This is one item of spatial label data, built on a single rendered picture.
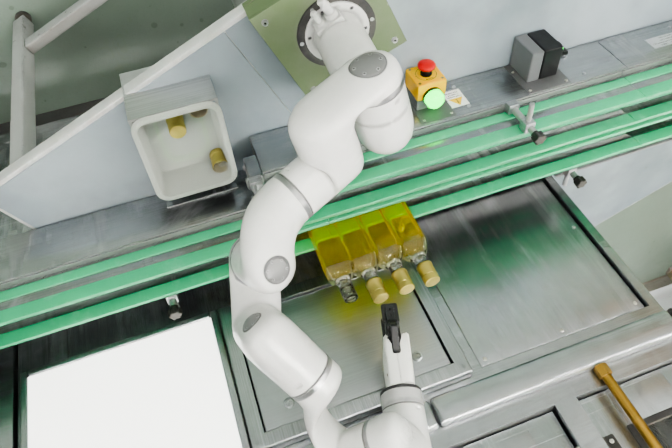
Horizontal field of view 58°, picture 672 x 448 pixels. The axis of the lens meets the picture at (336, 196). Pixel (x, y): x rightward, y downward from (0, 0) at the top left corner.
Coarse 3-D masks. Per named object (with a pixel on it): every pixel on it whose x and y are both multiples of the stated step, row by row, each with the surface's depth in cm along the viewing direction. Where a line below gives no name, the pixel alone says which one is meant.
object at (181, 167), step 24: (144, 120) 112; (192, 120) 124; (216, 120) 120; (144, 144) 118; (168, 144) 126; (192, 144) 128; (216, 144) 131; (168, 168) 131; (192, 168) 132; (168, 192) 128; (192, 192) 128
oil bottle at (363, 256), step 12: (336, 228) 132; (348, 228) 131; (360, 228) 131; (348, 240) 129; (360, 240) 129; (348, 252) 127; (360, 252) 127; (372, 252) 127; (360, 264) 125; (372, 264) 126; (360, 276) 127
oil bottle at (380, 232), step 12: (360, 216) 134; (372, 216) 133; (384, 216) 133; (372, 228) 131; (384, 228) 131; (372, 240) 129; (384, 240) 128; (396, 240) 128; (384, 252) 126; (396, 252) 127; (384, 264) 127
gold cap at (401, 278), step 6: (396, 270) 125; (402, 270) 125; (396, 276) 124; (402, 276) 123; (408, 276) 124; (396, 282) 124; (402, 282) 123; (408, 282) 122; (402, 288) 122; (408, 288) 123; (402, 294) 124
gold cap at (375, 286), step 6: (366, 282) 124; (372, 282) 123; (378, 282) 123; (372, 288) 122; (378, 288) 122; (384, 288) 123; (372, 294) 122; (378, 294) 121; (384, 294) 121; (378, 300) 122; (384, 300) 123
